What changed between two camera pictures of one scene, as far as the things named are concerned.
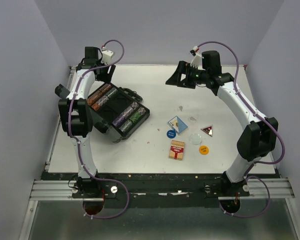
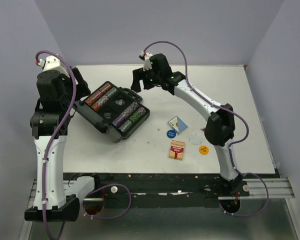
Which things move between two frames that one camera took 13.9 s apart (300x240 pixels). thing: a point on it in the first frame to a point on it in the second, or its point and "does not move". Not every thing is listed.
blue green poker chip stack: (112, 92) does not move
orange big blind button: (203, 150) does not move
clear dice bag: (192, 120) to (107, 115)
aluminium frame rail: (278, 188) does not move
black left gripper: (106, 78) to (82, 89)
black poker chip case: (115, 111) does not move
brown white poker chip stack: (96, 106) does not move
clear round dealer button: (195, 139) does not move
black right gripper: (175, 79) to (138, 75)
